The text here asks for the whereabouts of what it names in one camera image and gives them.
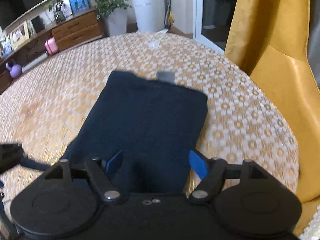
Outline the navy blue t-shirt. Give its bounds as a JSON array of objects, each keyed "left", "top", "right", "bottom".
[{"left": 63, "top": 71, "right": 208, "bottom": 193}]

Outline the floral lace table cover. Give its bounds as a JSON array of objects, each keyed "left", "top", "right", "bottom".
[{"left": 1, "top": 33, "right": 299, "bottom": 193}]

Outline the purple kettlebell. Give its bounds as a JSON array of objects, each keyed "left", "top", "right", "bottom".
[{"left": 5, "top": 62, "right": 22, "bottom": 79}]

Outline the white flat device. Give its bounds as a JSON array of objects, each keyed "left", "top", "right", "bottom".
[{"left": 22, "top": 53, "right": 48, "bottom": 73}]

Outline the white clothing tag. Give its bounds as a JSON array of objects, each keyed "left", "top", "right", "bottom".
[{"left": 156, "top": 70, "right": 175, "bottom": 83}]

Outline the pink case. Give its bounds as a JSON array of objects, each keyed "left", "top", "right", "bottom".
[{"left": 45, "top": 37, "right": 59, "bottom": 55}]

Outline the framed photo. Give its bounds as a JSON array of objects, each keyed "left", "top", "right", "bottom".
[{"left": 10, "top": 21, "right": 30, "bottom": 50}]

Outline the black speaker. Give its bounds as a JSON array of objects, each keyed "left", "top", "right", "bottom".
[{"left": 31, "top": 15, "right": 45, "bottom": 33}]

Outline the wooden tv cabinet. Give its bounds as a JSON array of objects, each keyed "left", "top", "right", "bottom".
[{"left": 1, "top": 7, "right": 105, "bottom": 92}]

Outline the yellow armchair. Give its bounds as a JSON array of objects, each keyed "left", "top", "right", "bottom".
[{"left": 225, "top": 0, "right": 319, "bottom": 239}]

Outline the potted green plant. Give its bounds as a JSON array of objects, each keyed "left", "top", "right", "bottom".
[{"left": 92, "top": 0, "right": 131, "bottom": 37}]

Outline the small potted plant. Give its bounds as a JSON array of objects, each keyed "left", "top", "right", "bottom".
[{"left": 47, "top": 0, "right": 66, "bottom": 24}]

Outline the blue picture board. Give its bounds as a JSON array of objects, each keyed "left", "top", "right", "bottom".
[{"left": 69, "top": 0, "right": 89, "bottom": 14}]

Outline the white tower air conditioner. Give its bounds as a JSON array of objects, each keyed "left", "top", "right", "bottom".
[{"left": 132, "top": 0, "right": 165, "bottom": 33}]

